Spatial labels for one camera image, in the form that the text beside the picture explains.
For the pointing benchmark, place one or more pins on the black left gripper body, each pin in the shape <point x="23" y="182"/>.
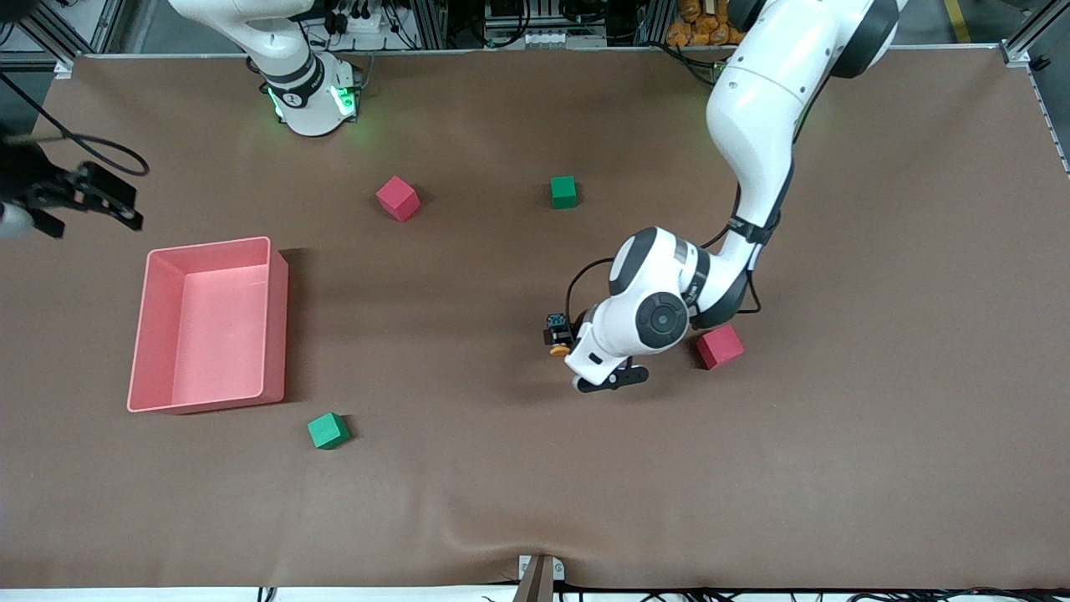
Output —
<point x="576" y="324"/>

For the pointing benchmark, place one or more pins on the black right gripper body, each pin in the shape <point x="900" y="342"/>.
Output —
<point x="28" y="178"/>

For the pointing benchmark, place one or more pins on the orange capped black button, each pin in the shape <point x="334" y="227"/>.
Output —
<point x="558" y="351"/>

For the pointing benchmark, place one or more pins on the pink plastic tray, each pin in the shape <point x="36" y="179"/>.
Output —
<point x="213" y="351"/>

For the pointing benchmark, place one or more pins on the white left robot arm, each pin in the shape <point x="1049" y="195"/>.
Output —
<point x="752" y="125"/>

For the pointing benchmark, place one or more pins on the green foam cube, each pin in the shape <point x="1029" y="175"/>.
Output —
<point x="563" y="192"/>
<point x="327" y="431"/>

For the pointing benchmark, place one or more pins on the brown table mat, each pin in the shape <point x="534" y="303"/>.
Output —
<point x="535" y="468"/>

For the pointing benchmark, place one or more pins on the pink foam cube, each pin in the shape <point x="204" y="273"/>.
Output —
<point x="397" y="199"/>
<point x="720" y="349"/>

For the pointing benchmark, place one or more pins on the white terminal block strip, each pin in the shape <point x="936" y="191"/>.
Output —
<point x="547" y="38"/>

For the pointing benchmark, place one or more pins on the white power strip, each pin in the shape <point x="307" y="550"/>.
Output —
<point x="368" y="23"/>

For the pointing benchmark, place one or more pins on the orange mesh bag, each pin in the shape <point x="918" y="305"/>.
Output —
<point x="694" y="25"/>

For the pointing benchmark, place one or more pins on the aluminium frame corner bracket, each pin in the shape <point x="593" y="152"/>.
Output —
<point x="65" y="68"/>
<point x="1018" y="55"/>

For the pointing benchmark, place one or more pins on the grey metal clamp bracket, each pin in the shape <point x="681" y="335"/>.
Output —
<point x="535" y="585"/>

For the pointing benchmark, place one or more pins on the silver table edge rail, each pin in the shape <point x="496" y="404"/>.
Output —
<point x="501" y="50"/>

